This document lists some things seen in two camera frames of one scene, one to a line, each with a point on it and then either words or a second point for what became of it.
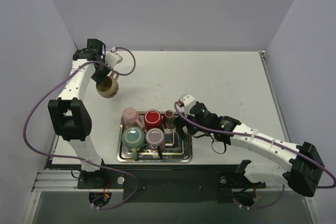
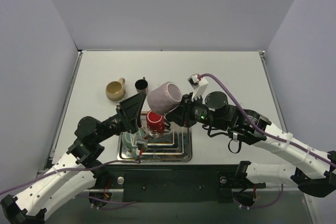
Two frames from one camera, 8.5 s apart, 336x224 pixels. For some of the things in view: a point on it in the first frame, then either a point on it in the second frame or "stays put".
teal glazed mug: (133, 138) stays put
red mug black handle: (153, 119) stays put
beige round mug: (108, 86) → (115, 91)
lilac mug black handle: (155, 139) → (164, 97)
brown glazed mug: (168, 119) → (141, 85)
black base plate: (170, 183) stays put
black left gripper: (101, 73) → (122, 116)
